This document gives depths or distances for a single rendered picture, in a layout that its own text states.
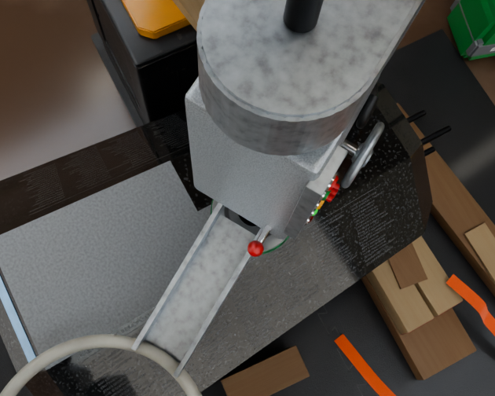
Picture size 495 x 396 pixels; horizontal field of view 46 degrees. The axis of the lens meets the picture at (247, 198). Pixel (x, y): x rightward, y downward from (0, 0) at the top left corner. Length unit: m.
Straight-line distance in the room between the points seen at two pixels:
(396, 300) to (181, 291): 1.08
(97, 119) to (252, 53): 1.95
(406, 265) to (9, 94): 1.78
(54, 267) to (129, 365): 0.31
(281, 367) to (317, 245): 0.73
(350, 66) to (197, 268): 0.77
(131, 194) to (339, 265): 0.60
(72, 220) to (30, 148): 1.10
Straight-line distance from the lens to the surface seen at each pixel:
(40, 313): 1.53
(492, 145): 2.77
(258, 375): 2.21
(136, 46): 1.87
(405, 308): 2.26
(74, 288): 1.52
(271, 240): 1.48
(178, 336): 1.38
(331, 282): 1.68
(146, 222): 1.52
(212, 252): 1.35
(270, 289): 1.59
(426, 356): 2.37
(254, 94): 0.67
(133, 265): 1.50
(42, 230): 1.57
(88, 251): 1.53
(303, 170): 0.81
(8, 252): 1.58
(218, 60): 0.68
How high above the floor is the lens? 2.33
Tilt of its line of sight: 73 degrees down
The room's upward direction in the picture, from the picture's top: 11 degrees clockwise
